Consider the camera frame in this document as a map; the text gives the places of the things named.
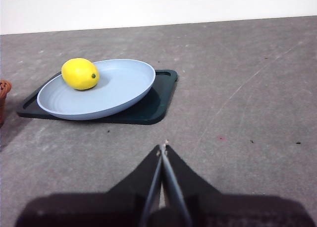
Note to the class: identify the blue round plate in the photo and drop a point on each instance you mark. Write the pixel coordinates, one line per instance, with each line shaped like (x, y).
(119, 88)

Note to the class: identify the yellow lemon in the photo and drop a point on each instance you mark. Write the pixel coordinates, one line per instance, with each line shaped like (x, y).
(78, 73)

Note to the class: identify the brown wicker basket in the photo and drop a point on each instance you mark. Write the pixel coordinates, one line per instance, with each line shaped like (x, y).
(3, 98)

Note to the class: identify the black flat tray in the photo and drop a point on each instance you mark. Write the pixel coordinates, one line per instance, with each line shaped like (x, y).
(153, 108)

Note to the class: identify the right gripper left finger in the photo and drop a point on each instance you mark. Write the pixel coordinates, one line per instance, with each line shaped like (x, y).
(99, 209)

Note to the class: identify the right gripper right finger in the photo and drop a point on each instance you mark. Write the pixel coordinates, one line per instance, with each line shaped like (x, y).
(235, 212)

